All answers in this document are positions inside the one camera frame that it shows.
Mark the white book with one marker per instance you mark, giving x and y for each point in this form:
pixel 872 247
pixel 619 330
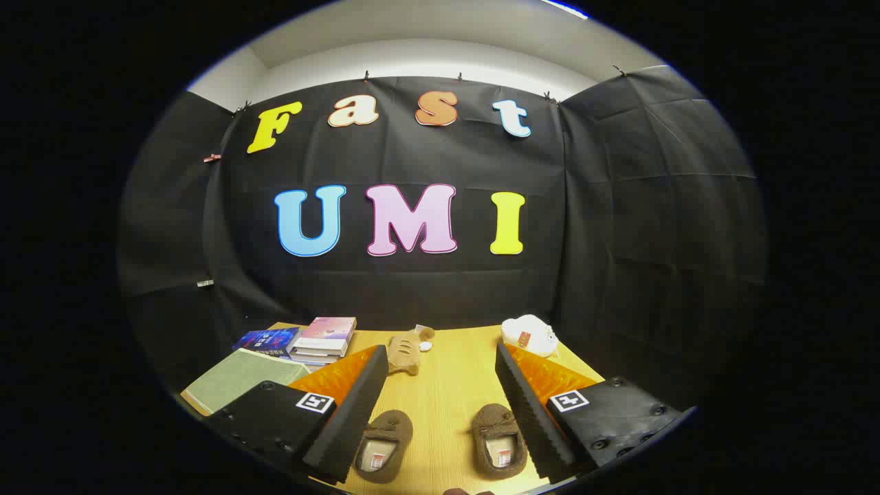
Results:
pixel 313 356

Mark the dark blue cover book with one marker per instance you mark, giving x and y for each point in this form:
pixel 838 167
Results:
pixel 267 341

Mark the pale green storage box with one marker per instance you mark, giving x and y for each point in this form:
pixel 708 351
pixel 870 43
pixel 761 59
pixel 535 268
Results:
pixel 240 378

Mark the white plush toy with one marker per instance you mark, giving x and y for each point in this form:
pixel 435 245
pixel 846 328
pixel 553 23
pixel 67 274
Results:
pixel 533 333

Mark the light blue book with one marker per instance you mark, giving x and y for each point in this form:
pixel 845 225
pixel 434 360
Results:
pixel 306 362

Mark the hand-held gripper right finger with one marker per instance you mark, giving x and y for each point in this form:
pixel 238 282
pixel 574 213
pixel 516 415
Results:
pixel 529 412

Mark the brown slipper shoe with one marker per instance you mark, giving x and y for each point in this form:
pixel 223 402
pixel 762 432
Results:
pixel 393 427
pixel 496 423

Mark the brown plush toy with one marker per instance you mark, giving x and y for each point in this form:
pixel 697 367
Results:
pixel 405 350

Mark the pink cover book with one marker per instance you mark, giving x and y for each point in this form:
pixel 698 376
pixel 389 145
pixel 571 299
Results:
pixel 330 330

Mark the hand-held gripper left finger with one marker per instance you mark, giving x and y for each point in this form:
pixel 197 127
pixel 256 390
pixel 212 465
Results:
pixel 354 412

